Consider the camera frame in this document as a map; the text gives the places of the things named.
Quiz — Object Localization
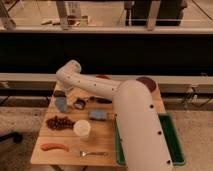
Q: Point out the black eraser block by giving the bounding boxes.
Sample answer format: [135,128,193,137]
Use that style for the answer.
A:
[53,90,66,97]

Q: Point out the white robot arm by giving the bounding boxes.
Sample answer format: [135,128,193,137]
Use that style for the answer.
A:
[56,60,174,171]

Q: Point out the red bowl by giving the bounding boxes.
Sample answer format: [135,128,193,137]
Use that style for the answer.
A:
[96,75,110,80]

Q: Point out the purple bowl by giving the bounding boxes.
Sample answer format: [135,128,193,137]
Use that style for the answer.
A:
[137,77,157,92]

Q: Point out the small black tape roll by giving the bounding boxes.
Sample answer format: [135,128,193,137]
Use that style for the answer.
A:
[73,98,86,110]

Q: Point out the bunch of dark grapes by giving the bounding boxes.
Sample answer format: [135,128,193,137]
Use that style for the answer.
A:
[46,116,74,130]

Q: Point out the blue sponge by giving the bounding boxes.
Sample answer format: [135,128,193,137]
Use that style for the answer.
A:
[89,109,107,121]

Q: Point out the wooden table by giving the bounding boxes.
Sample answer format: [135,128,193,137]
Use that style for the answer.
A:
[30,79,166,167]

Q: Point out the white paper cup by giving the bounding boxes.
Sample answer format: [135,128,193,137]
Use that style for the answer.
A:
[73,120,91,141]

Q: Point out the red sausage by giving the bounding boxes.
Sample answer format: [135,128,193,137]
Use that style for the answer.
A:
[40,143,69,152]

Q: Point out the metal fork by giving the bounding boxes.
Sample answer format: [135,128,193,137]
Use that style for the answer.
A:
[79,151,108,157]

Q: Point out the green plastic tray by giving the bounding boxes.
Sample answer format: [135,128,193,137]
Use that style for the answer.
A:
[115,113,186,166]

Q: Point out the black handled tool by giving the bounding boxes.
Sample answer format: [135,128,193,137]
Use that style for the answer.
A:
[85,96,112,104]

